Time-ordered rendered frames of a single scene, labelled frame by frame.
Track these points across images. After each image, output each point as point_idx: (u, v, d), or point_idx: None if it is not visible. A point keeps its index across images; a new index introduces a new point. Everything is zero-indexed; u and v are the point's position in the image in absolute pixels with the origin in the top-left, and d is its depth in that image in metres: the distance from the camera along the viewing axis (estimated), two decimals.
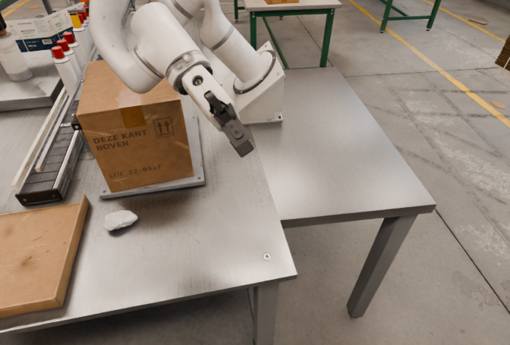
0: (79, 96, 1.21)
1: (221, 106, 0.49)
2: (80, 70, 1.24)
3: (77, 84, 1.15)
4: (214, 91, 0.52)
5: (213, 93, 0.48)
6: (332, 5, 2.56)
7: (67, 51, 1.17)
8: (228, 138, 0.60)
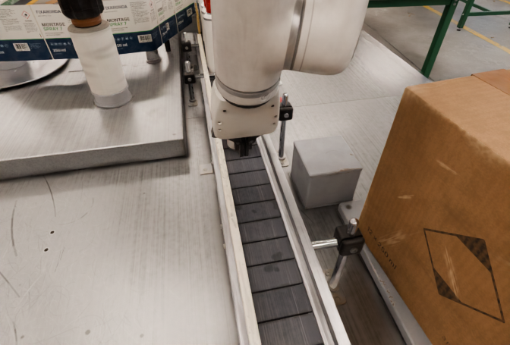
0: None
1: None
2: None
3: None
4: None
5: None
6: None
7: None
8: (240, 141, 0.51)
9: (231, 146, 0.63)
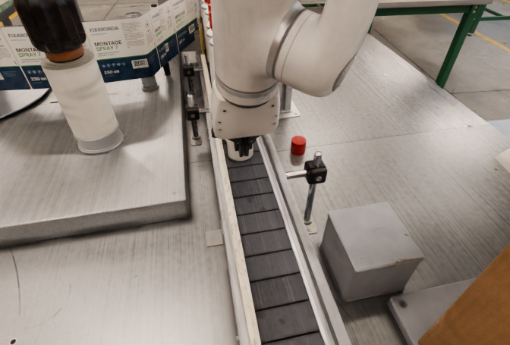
0: (250, 152, 0.60)
1: None
2: None
3: (286, 191, 0.44)
4: None
5: None
6: (480, 0, 1.85)
7: None
8: (240, 141, 0.51)
9: (233, 158, 0.60)
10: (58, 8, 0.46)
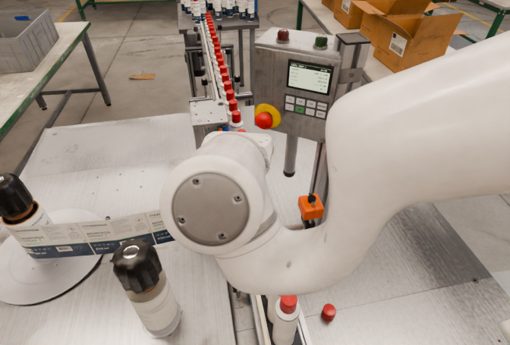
0: (293, 340, 0.72)
1: None
2: None
3: None
4: (272, 148, 0.46)
5: (273, 146, 0.50)
6: None
7: None
8: None
9: None
10: (148, 271, 0.58)
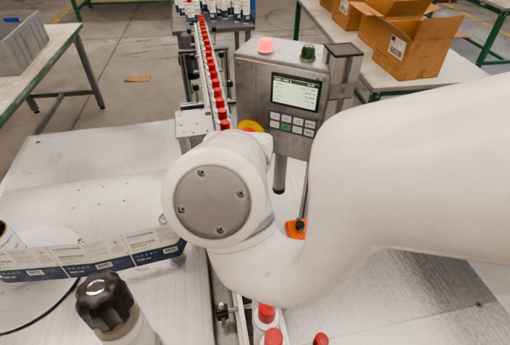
0: None
1: None
2: None
3: None
4: (272, 146, 0.46)
5: (273, 145, 0.50)
6: None
7: (272, 322, 0.60)
8: None
9: None
10: (115, 309, 0.51)
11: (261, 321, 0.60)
